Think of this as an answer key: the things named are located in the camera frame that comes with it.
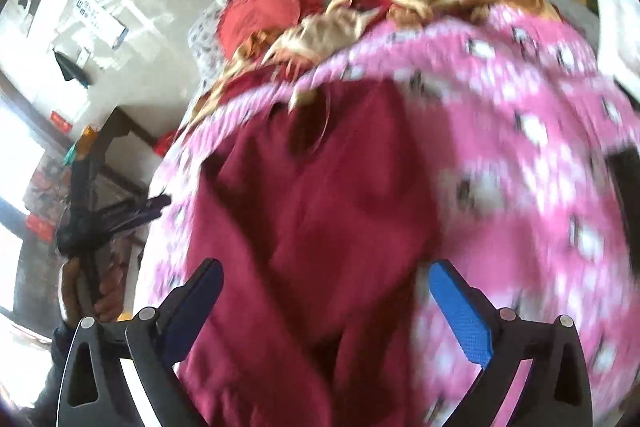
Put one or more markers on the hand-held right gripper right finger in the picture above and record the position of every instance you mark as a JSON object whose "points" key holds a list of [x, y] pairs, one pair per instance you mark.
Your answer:
{"points": [[465, 307]]}

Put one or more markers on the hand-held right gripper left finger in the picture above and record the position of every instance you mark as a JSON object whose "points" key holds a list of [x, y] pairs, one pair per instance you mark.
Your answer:
{"points": [[200, 302]]}

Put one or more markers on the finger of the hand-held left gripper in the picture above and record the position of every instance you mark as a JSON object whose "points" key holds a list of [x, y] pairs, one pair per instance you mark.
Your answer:
{"points": [[132, 222], [147, 204]]}

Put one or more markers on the maroon pants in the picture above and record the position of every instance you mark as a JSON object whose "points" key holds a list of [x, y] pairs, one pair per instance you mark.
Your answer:
{"points": [[310, 232]]}

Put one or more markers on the person's left hand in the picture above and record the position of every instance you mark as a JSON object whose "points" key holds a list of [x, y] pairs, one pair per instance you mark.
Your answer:
{"points": [[110, 292]]}

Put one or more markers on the red box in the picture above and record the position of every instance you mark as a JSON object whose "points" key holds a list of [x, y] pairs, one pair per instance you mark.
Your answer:
{"points": [[39, 227]]}

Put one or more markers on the colourful printed box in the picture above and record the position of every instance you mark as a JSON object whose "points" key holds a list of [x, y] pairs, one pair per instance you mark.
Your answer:
{"points": [[50, 182]]}

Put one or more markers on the red gift bag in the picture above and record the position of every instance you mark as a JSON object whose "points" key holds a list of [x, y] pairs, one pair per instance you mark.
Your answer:
{"points": [[164, 144]]}

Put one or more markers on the green cloth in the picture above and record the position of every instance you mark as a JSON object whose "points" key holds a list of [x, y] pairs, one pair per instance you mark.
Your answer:
{"points": [[72, 153]]}

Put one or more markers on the dark wooden desk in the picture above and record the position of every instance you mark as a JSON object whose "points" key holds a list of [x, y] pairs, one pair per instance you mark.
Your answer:
{"points": [[117, 127]]}

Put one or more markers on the yellow bag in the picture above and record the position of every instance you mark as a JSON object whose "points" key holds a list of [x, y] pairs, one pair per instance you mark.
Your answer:
{"points": [[88, 137]]}

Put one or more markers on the pink penguin blanket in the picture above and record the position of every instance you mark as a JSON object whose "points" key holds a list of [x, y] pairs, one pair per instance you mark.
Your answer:
{"points": [[525, 207]]}

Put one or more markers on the dark hanging cloth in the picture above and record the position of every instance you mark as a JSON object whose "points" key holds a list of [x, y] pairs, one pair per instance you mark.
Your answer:
{"points": [[70, 67]]}

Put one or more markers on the small floral pillow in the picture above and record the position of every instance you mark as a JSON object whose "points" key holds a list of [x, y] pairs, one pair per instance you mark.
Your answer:
{"points": [[205, 32]]}

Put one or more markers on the black smartphone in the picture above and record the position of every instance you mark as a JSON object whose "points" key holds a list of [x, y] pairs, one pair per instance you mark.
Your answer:
{"points": [[625, 182]]}

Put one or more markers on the red heart pillow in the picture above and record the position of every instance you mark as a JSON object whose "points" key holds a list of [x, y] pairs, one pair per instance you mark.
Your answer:
{"points": [[255, 19]]}

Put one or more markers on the gold red satin quilt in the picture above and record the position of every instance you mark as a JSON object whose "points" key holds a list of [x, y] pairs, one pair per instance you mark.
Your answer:
{"points": [[320, 27]]}

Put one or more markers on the red wall sticker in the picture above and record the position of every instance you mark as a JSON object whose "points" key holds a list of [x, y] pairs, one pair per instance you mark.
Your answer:
{"points": [[60, 122]]}

